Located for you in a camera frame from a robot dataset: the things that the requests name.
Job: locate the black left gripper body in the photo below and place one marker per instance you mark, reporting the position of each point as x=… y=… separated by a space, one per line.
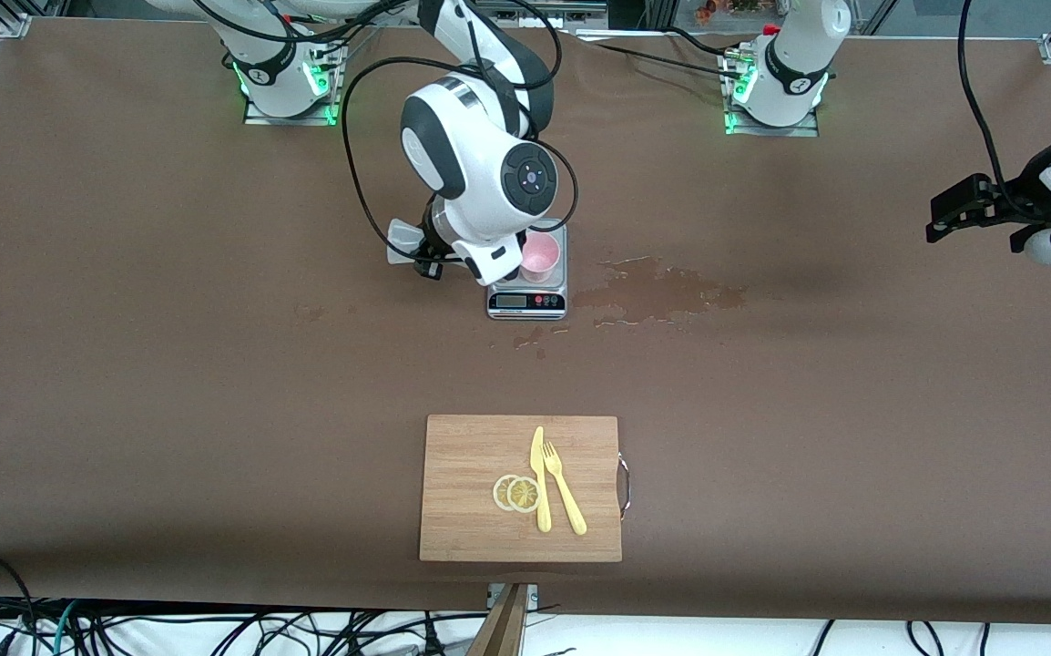
x=1020 y=201

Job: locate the clear orange-capped sauce bottle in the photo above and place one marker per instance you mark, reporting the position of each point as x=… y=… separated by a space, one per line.
x=403 y=241

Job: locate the pink plastic cup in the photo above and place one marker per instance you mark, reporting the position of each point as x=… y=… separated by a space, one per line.
x=544 y=260

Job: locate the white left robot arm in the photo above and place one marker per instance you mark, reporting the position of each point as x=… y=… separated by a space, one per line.
x=794 y=55

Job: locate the silver digital kitchen scale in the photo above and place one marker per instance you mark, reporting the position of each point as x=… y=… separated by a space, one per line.
x=525 y=305

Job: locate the small brown liquid spill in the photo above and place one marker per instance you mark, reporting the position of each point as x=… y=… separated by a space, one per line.
x=530 y=337

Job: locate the bamboo cutting board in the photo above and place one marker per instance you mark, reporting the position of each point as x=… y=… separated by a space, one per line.
x=462 y=474

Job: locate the large brown liquid spill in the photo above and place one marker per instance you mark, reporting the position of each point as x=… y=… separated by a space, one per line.
x=653 y=296

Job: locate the lemon slice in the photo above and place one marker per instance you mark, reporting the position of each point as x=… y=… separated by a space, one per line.
x=499 y=492
x=524 y=494

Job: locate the yellow plastic knife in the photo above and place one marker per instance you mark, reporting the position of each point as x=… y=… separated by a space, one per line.
x=541 y=510

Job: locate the grey power strip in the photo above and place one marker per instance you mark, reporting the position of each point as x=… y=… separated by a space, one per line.
x=580 y=11

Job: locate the yellow plastic fork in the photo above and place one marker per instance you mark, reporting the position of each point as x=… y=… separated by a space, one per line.
x=571 y=510

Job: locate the orange toy food pile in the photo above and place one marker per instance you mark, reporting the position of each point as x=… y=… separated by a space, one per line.
x=726 y=9

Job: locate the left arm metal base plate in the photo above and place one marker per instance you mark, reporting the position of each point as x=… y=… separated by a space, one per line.
x=808 y=129

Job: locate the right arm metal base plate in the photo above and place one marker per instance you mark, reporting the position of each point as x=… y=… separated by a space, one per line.
x=330 y=100

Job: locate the wooden post with bracket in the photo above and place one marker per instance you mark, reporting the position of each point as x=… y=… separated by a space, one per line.
x=503 y=629

